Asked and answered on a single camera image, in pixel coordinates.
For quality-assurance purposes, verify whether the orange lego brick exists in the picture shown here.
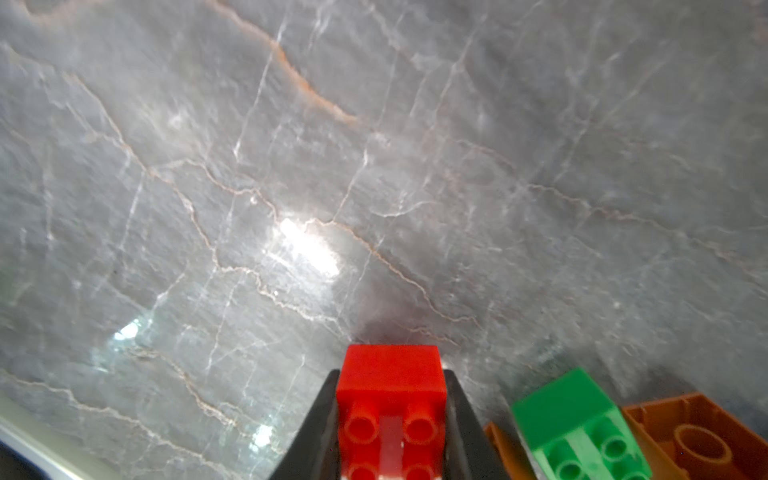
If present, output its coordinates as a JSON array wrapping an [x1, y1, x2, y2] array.
[[622, 393, 767, 480], [484, 422, 537, 480]]

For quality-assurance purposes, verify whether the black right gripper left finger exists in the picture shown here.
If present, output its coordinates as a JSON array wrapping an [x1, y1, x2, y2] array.
[[269, 370, 341, 480]]

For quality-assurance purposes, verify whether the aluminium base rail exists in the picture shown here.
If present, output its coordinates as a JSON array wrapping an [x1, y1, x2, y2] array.
[[1, 395, 122, 479]]

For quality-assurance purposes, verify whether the green lego brick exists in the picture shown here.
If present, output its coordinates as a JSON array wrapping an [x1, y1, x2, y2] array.
[[510, 368, 652, 480]]

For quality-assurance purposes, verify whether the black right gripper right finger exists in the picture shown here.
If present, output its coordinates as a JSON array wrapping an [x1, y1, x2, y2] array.
[[443, 370, 509, 480]]

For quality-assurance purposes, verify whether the red lego brick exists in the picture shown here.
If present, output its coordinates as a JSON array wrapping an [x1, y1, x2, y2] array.
[[336, 344, 447, 479]]

